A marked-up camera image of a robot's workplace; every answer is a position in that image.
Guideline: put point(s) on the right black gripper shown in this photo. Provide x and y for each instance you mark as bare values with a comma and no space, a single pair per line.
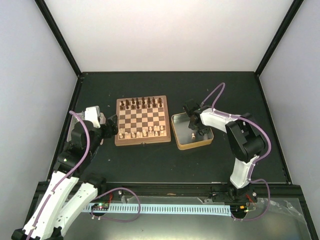
205,130

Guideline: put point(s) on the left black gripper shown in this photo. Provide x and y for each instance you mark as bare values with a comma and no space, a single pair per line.
113,126

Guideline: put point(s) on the light queen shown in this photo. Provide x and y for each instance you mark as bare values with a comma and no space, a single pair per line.
144,133

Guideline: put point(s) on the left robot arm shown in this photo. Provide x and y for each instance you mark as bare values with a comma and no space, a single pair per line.
54,215

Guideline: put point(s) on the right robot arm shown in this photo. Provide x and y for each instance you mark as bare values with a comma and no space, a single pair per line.
248,142

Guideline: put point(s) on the wooden chess board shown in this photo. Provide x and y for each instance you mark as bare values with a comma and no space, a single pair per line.
134,121

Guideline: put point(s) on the dark chess pieces group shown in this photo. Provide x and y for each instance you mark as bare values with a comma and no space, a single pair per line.
142,103

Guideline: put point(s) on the small circuit board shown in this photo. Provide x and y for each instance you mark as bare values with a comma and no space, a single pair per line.
100,207

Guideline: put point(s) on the gold metal tin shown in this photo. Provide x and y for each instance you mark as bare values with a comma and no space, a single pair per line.
185,137

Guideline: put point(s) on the white slotted cable duct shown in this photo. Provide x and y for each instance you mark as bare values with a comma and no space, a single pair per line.
167,209

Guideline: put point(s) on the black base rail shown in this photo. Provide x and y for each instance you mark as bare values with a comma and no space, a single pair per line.
218,192

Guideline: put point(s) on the black frame post left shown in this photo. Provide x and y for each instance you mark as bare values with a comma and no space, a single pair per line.
46,13

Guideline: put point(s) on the black frame post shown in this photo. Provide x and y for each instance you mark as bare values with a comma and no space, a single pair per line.
46,13
283,27

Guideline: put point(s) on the black frame post right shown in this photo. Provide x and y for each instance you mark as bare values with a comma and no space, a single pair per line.
283,27

